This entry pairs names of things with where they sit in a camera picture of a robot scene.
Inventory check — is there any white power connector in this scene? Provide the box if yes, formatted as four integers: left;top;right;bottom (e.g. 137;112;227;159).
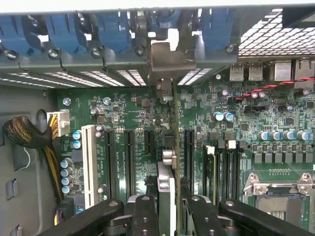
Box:
46;110;71;138

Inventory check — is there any black sleeved cable bundle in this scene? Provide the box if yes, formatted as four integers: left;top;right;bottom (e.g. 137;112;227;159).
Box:
53;196;76;227

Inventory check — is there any green motherboard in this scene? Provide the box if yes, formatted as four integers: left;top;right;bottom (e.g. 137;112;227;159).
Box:
56;59;315;236

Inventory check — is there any long black expansion slot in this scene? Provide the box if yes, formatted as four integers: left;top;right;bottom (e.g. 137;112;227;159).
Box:
104;129;117;201
124;129;135;197

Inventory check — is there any blue slot retention clip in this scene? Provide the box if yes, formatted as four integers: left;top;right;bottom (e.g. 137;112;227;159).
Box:
150;9;178;29
95;11;131;51
45;13;83;55
200;9;236;51
0;14;32;56

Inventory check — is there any black braided power cable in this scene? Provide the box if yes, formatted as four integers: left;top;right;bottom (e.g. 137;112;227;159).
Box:
2;115;64;205

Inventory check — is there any empty black RAM slot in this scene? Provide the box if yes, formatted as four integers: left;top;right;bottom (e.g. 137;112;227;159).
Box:
235;141;244;200
226;140;235;200
218;141;226;205

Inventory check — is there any white expansion slot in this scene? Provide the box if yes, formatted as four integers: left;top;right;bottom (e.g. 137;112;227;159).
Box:
81;124;96;209

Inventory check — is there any red black twisted wire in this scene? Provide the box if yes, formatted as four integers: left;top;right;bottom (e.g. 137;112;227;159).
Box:
235;76;315;102

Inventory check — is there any short black expansion slot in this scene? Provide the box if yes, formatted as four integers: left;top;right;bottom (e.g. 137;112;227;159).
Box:
144;129;155;155

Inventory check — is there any CPU socket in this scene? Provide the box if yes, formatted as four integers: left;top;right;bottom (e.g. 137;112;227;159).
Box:
242;172;315;232

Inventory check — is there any open black PC case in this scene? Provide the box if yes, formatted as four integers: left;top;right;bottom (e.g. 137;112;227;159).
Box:
0;7;315;236

